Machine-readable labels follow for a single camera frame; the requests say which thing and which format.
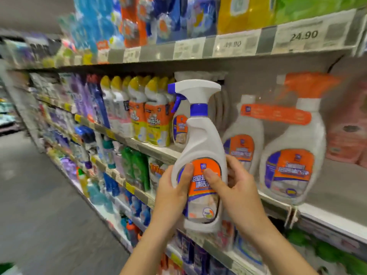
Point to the person's right hand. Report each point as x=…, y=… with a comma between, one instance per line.
x=246, y=203

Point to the person's left hand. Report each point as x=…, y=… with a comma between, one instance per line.
x=169, y=200

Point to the yellow-capped pink-label cleaner bottle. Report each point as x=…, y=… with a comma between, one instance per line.
x=156, y=171

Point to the cluster of green cleaner bottles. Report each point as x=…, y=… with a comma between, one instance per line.
x=136, y=169

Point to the white orange-trigger spray bottle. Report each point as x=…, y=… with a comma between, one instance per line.
x=295, y=163
x=244, y=151

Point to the cluster of teal cleaner bottles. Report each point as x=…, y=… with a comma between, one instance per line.
x=94, y=174

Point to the row of yellow-capped cleaner bottles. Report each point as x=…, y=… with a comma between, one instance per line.
x=143, y=111

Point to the row of white green-capped bottles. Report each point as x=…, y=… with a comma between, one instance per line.
x=332, y=252

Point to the pink cleaner bottle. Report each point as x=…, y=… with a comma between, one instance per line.
x=350, y=134

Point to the row of purple cleaner bottles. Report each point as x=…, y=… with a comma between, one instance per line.
x=86, y=100

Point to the row of blue cleaner packs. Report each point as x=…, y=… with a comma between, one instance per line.
x=143, y=17

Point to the yellow cleaner pack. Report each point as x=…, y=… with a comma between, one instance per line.
x=246, y=11

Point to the row of green pump bottles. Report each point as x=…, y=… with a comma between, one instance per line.
x=321, y=5

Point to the person's right forearm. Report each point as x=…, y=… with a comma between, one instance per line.
x=281, y=255

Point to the person's left forearm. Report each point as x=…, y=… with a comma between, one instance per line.
x=149, y=252

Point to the red white price tag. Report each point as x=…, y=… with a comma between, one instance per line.
x=102, y=52

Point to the distant store shelving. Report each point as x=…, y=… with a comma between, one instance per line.
x=11, y=83

